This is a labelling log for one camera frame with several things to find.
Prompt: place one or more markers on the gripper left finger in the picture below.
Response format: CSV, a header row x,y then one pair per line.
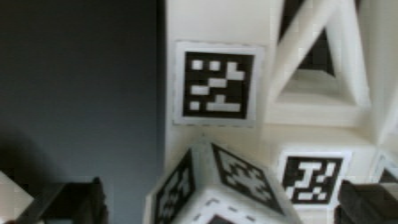
x,y
69,204

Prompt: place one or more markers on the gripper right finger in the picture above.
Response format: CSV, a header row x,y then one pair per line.
x,y
367,204

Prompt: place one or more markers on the white chair leg tagged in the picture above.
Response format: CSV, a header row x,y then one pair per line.
x,y
216,190

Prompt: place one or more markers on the white chair back frame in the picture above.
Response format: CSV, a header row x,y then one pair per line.
x,y
282,88

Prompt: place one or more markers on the white chair leg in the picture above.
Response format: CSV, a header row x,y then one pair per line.
x,y
385,168

